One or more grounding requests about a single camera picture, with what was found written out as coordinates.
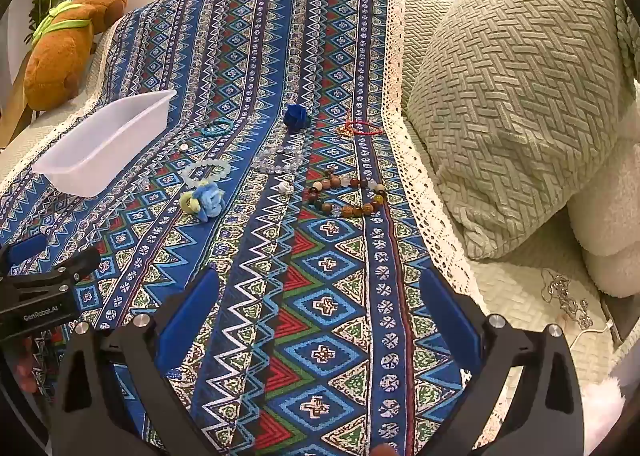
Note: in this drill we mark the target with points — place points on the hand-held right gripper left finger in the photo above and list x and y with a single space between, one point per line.
192 316

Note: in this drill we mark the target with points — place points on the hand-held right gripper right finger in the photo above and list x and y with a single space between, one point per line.
445 311

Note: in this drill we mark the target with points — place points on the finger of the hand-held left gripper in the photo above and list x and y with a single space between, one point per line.
27 248
70 263

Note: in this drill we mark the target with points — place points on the blue and yellow scrunchie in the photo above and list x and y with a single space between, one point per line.
205 198

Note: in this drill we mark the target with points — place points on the white plastic bin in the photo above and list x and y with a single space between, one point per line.
100 136

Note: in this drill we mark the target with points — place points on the person's left hand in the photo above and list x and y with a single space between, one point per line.
26 366

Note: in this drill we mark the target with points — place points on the blue patterned blanket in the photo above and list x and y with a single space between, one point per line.
325 236

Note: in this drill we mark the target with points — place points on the white fluffy pillow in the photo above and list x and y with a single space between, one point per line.
610 226

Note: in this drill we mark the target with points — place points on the pink fluffy item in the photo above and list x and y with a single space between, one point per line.
600 416

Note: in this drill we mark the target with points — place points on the brown plush bear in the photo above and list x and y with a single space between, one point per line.
55 61

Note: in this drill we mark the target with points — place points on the green textured pillow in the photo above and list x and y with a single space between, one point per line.
627 31
510 111

